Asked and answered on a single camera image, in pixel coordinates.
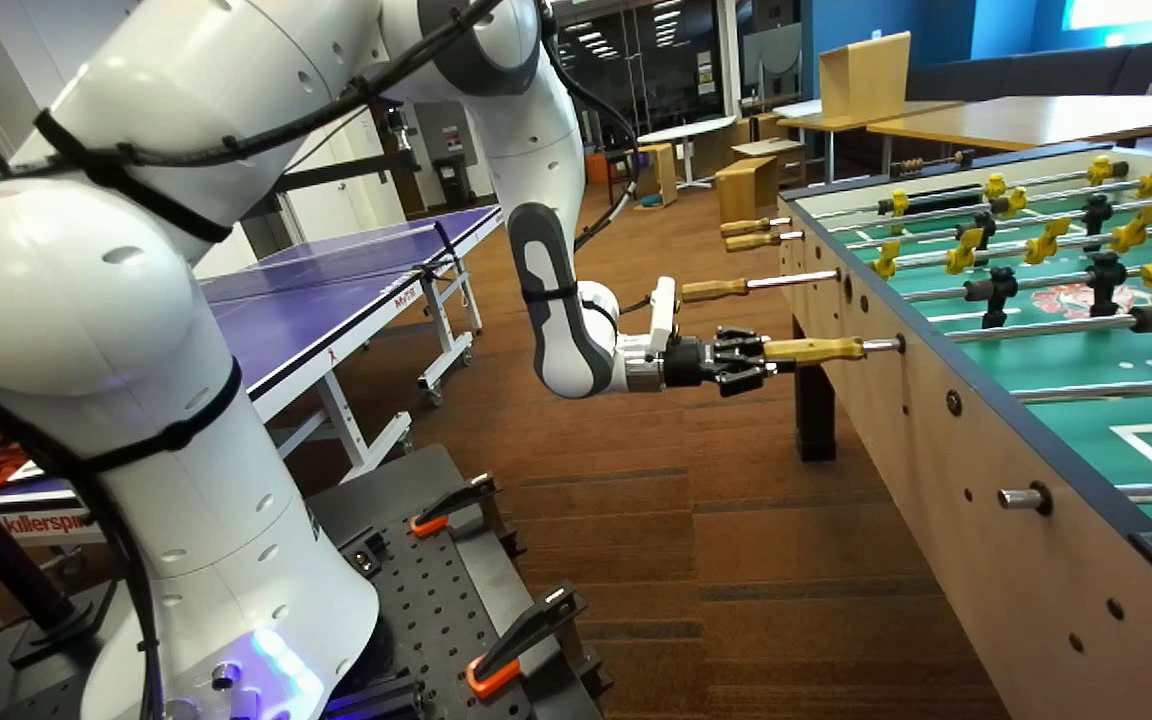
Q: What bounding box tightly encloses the dark blue couch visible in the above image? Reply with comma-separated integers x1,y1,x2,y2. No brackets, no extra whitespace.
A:
912,34,1152,106

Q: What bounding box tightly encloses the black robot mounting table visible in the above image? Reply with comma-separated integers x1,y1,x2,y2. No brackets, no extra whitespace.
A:
303,443,609,720

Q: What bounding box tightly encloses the wooden foosball rod handle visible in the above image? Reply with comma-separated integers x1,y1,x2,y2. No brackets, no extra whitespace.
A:
766,334,874,372
676,273,758,308
717,214,797,241
722,228,808,257

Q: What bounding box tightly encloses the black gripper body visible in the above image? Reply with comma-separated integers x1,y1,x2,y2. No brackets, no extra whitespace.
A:
660,327,728,395

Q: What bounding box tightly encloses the rod with five black players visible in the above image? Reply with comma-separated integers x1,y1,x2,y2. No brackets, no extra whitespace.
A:
912,235,1152,334

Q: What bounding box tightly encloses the foosball table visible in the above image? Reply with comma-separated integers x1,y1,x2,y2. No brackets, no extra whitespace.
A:
781,138,1152,720

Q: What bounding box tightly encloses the light wooden table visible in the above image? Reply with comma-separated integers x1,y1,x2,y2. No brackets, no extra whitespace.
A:
773,94,931,183
866,88,1152,157

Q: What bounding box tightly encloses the black clamp with orange tip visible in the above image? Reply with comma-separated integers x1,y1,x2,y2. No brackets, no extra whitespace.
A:
406,468,505,546
460,586,586,707

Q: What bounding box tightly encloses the white round table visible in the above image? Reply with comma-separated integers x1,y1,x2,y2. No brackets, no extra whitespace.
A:
631,113,744,192

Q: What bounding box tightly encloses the bright window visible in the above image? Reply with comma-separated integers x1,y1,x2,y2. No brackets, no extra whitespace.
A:
1059,0,1152,36

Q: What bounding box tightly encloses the black cable on robot arm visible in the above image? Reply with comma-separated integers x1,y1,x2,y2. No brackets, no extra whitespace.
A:
0,0,650,720

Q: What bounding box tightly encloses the black metal stand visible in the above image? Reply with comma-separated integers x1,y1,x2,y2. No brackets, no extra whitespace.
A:
254,95,433,257

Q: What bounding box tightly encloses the cardboard box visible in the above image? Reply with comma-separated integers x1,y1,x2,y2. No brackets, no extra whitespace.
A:
816,30,917,123
710,153,784,228

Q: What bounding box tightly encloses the rod with two black players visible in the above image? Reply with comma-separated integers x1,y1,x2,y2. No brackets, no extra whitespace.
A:
1007,372,1152,404

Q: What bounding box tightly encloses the rod with five yellow players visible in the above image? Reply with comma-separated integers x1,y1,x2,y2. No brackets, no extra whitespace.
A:
744,197,1152,297

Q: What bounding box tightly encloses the white box with lettering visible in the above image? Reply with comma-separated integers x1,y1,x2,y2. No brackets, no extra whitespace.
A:
0,502,110,551

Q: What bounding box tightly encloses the rod with three black players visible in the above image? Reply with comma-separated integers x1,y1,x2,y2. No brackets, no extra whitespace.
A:
998,476,1152,521
959,173,1152,251

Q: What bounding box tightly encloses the blue table tennis table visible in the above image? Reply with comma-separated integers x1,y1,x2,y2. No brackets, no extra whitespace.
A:
0,202,510,521

